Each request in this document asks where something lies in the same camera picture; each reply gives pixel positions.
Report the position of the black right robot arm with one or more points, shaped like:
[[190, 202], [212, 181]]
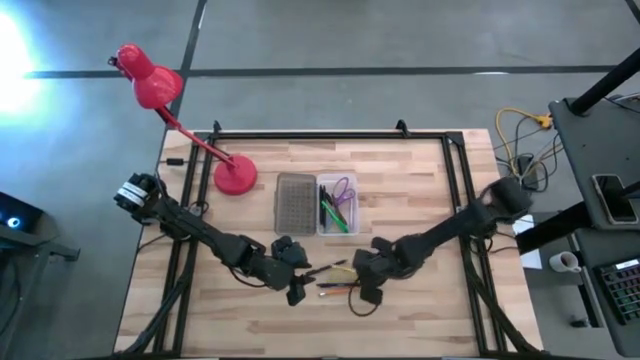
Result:
[[460, 220]]

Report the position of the black metal table frame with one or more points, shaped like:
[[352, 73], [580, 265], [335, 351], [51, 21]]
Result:
[[325, 135]]

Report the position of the green highlighter marker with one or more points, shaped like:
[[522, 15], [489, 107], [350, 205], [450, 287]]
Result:
[[336, 218]]

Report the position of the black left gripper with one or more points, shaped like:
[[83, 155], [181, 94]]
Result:
[[280, 274]]

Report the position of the red desk lamp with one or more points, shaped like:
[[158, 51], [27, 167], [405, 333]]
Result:
[[155, 85]]

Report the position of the short black marker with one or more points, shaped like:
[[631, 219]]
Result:
[[337, 285]]

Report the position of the white paper sheet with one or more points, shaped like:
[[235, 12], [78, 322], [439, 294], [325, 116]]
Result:
[[531, 257]]

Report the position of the black slanted pole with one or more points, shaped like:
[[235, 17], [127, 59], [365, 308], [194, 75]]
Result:
[[605, 82]]

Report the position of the brown clip pen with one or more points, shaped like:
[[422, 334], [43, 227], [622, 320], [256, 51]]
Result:
[[325, 268]]

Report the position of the yellow highlighter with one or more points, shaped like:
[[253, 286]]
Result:
[[346, 270]]

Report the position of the black device with blue light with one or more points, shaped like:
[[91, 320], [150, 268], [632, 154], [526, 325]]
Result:
[[15, 217]]

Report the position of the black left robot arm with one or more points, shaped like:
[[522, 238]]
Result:
[[200, 232]]

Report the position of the thin dark pen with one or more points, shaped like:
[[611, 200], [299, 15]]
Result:
[[340, 212]]

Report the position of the keyboard with green keys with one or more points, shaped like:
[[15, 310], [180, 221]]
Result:
[[622, 290]]

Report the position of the black stand bar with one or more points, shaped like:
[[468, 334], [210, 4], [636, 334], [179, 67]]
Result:
[[555, 232]]

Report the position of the black smartphone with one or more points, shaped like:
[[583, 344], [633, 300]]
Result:
[[614, 197]]

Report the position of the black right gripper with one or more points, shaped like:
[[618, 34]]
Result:
[[387, 260]]

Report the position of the white mug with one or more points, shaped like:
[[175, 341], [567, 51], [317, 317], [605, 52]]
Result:
[[564, 262]]

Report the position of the long matte black pen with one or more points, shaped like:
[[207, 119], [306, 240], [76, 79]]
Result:
[[322, 207]]

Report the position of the small black floor object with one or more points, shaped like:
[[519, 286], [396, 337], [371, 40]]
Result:
[[580, 322]]

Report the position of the grey side desk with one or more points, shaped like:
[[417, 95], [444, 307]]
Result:
[[590, 145]]

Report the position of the black floor stand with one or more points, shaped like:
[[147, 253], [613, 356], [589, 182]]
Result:
[[55, 250]]

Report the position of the grey-lidded clear plastic supply box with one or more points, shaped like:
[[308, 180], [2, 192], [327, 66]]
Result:
[[295, 205]]

